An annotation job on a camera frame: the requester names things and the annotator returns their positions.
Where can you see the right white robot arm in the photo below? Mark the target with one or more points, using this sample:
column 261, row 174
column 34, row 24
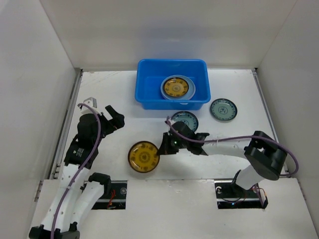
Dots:
column 266, row 158

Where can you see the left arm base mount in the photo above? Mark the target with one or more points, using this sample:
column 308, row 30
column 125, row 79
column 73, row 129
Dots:
column 115, row 199

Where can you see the blue plastic bin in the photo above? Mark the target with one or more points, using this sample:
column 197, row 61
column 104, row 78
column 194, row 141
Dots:
column 151, row 73

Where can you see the right aluminium rail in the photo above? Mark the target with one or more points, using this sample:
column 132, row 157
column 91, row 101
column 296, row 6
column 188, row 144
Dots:
column 255, row 75

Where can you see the left aluminium rail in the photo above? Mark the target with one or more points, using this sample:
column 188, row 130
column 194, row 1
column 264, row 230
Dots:
column 59, row 149

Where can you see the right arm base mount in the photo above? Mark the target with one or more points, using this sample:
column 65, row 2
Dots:
column 231, row 196

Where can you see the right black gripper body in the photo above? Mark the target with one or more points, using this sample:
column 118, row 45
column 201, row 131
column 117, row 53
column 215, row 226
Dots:
column 167, row 143

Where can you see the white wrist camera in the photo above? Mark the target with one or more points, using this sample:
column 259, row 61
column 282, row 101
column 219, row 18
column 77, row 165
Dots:
column 89, row 103
column 170, row 120

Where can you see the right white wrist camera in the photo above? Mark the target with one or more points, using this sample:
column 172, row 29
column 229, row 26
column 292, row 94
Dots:
column 170, row 120

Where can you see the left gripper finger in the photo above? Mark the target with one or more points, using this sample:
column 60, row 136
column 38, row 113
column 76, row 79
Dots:
column 114, row 114
column 117, row 122

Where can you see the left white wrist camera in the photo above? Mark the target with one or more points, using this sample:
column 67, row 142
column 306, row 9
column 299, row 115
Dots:
column 89, row 103

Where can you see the aluminium rail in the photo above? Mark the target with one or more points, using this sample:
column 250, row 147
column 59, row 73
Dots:
column 59, row 149
column 255, row 75

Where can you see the blue white plate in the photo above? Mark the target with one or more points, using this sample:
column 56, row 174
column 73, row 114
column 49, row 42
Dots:
column 188, row 118
column 223, row 110

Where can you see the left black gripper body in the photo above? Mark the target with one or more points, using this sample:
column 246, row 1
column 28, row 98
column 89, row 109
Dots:
column 106, row 127

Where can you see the light blue plastic plate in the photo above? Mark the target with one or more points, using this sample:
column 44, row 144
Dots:
column 189, row 94

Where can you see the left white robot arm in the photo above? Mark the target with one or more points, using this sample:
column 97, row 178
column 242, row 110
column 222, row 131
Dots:
column 78, row 191

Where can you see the yellow patterned plate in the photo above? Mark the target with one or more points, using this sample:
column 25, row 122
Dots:
column 175, row 87
column 142, row 157

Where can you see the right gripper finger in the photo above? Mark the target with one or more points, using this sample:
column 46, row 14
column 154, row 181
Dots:
column 166, row 151
column 166, row 141

